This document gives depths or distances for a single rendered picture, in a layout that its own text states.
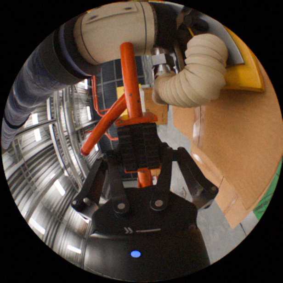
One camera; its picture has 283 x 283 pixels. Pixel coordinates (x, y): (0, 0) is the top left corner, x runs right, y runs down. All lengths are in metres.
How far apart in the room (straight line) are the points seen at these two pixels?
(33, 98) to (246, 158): 0.43
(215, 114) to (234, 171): 0.10
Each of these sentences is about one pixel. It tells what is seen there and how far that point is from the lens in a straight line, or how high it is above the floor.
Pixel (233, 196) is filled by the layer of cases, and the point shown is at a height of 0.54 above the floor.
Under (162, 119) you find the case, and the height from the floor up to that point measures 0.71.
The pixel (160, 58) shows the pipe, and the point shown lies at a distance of 0.18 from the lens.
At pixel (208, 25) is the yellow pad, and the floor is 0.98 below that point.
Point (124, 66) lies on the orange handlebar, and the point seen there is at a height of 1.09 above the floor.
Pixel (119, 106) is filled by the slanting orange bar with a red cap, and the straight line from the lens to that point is 0.16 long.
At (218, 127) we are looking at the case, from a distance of 0.19.
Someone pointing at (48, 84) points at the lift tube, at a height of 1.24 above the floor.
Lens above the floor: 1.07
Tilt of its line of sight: level
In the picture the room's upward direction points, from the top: 97 degrees counter-clockwise
